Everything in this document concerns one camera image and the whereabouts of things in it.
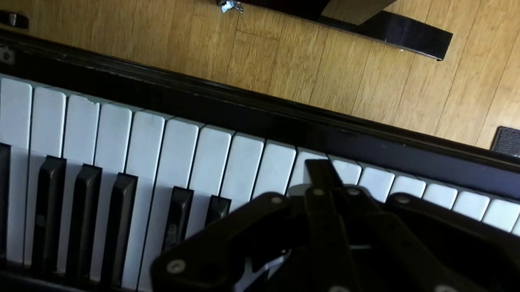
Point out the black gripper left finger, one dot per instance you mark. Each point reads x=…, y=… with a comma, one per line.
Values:
x=215, y=258

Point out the black upright piano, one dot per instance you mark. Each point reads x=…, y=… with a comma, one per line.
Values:
x=108, y=164

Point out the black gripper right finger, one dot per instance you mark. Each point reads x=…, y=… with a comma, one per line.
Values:
x=405, y=243

